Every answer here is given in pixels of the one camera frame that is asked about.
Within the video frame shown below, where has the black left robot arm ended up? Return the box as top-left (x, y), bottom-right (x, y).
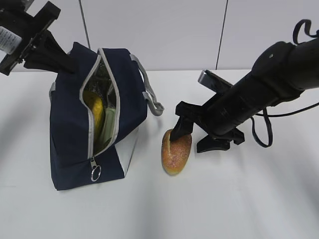
top-left (0, 0), bottom-right (76, 76)

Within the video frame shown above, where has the navy blue lunch bag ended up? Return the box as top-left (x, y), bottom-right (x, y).
top-left (49, 43), bottom-right (163, 191)

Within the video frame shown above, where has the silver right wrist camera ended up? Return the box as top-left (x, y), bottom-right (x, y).
top-left (198, 70), bottom-right (233, 94)

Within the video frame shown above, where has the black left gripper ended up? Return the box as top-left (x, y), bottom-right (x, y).
top-left (0, 0), bottom-right (75, 75)

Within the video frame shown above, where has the brown bread roll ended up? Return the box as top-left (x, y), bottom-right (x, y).
top-left (161, 129), bottom-right (192, 176)

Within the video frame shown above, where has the yellow banana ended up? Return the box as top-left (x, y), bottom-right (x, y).
top-left (83, 90), bottom-right (105, 142)

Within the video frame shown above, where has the green lid glass container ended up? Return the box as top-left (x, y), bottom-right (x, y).
top-left (95, 108), bottom-right (116, 151)

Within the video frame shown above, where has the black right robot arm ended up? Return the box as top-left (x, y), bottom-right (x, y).
top-left (170, 39), bottom-right (319, 153)

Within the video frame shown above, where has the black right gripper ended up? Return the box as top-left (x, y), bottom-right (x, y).
top-left (171, 94), bottom-right (245, 153)

